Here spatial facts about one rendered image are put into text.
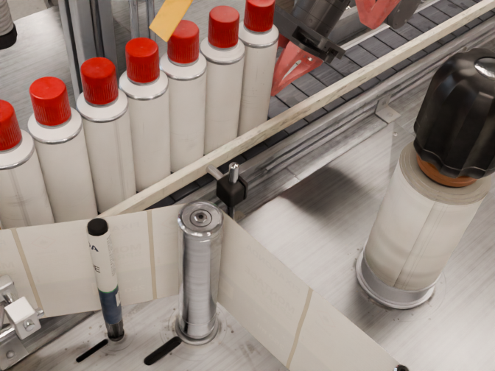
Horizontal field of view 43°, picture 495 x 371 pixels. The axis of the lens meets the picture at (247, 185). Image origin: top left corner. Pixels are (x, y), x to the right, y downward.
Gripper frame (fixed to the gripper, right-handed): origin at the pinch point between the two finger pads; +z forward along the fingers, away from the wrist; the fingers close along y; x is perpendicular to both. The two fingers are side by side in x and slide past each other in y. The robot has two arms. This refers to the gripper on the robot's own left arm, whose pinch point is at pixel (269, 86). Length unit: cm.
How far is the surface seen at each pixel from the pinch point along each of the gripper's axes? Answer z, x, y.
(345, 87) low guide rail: -4.6, 10.6, 4.0
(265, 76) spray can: -1.7, -6.4, 2.7
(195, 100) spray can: 3.8, -15.1, 2.3
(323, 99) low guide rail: -2.1, 7.1, 4.0
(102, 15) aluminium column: 2.2, -19.3, -12.2
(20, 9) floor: 50, 84, -169
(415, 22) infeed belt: -18.3, 31.8, -2.4
